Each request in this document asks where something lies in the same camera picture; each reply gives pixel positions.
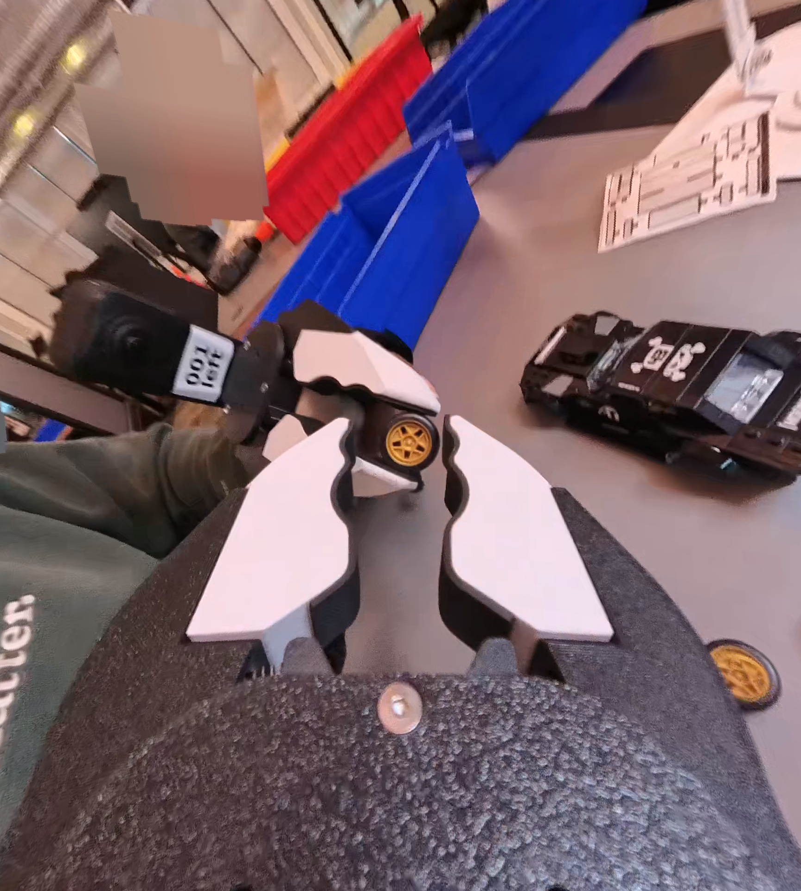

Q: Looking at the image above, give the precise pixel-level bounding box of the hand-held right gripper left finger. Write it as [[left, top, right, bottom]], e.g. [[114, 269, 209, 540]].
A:
[[186, 418, 362, 672]]

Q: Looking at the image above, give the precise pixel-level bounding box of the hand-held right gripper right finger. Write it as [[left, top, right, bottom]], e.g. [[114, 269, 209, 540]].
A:
[[440, 414, 617, 655]]

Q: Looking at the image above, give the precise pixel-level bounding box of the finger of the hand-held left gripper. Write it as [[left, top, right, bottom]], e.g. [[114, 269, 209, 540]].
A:
[[294, 330, 443, 416], [262, 415, 418, 498]]

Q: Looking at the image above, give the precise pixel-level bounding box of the black lego wheel gold hub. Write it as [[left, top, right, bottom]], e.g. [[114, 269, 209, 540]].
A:
[[707, 638, 781, 711], [380, 414, 440, 471]]

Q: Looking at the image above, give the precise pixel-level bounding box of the blue storage bin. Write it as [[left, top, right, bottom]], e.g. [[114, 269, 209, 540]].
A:
[[255, 126, 482, 349], [404, 0, 652, 168]]

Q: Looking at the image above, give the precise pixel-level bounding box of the black lego car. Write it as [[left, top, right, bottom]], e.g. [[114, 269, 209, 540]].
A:
[[519, 314, 801, 481]]

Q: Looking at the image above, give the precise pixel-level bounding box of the person's left forearm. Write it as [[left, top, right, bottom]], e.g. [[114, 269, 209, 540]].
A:
[[88, 425, 269, 558]]

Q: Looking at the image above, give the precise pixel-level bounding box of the red storage bin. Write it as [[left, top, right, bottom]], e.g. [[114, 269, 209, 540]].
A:
[[262, 17, 433, 245]]

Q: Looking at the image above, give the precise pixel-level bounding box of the white sticker sheet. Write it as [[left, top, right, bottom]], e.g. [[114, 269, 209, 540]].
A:
[[598, 115, 777, 252]]

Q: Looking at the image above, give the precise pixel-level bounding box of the white booklet stand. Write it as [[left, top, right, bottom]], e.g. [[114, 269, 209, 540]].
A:
[[651, 0, 801, 182]]

